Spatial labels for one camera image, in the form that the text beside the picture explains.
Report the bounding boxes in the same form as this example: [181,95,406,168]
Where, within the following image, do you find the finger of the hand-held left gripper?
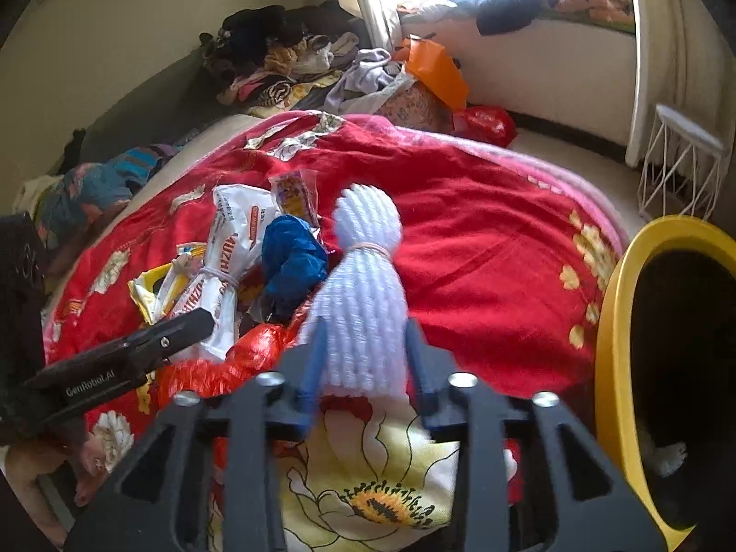
[118,307,215,372]

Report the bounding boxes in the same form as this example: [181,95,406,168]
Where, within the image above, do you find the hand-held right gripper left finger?
[63,316,330,552]

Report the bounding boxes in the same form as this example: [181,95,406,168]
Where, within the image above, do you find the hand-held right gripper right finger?
[405,319,668,552]

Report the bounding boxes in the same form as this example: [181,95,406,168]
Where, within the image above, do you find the white yarn bundle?
[296,184,410,400]
[638,425,689,478]

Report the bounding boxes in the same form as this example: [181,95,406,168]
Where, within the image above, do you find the blue plastic bag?
[261,215,330,324]

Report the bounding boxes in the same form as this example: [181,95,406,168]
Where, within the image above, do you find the white snack bag with band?
[169,184,278,364]

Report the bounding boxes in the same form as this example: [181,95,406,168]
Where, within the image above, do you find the yellow round bin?
[595,215,736,550]

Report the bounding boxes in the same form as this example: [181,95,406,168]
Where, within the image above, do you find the person's left hand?
[3,437,110,525]

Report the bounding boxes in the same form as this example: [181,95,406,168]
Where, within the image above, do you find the yellow white snack packet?
[127,243,208,326]

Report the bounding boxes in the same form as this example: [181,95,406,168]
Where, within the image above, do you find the red crumpled plastic bag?
[155,322,323,406]

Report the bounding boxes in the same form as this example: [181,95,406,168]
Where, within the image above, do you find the red floral blanket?
[43,112,630,552]

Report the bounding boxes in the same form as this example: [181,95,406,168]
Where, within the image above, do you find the blue patterned cloth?
[31,144,179,249]

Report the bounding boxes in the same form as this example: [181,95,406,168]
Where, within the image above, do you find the colourful candy wrapper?
[270,169,321,225]

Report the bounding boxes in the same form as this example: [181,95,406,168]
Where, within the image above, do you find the bed with beige sheet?
[123,112,272,209]

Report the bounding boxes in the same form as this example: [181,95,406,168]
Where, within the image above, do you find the dark cloth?
[57,128,88,176]

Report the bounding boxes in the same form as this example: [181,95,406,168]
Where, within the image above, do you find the dark grey headboard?
[57,40,231,174]

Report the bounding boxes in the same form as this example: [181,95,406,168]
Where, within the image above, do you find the red gift bag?
[454,106,518,148]

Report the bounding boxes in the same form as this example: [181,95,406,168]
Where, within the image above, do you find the floral fabric bag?
[376,83,456,134]

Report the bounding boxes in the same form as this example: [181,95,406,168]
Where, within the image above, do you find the grey white garment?
[325,49,407,116]

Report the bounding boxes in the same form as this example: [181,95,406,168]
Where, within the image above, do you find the pile of dark clothes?
[198,3,369,119]

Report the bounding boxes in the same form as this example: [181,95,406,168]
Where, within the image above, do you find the orange plastic bag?
[402,34,470,114]

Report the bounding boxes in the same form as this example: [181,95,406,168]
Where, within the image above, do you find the white curtain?
[339,0,404,54]
[626,0,715,169]

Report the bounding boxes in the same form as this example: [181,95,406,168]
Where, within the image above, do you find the white wire stool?
[637,104,729,223]

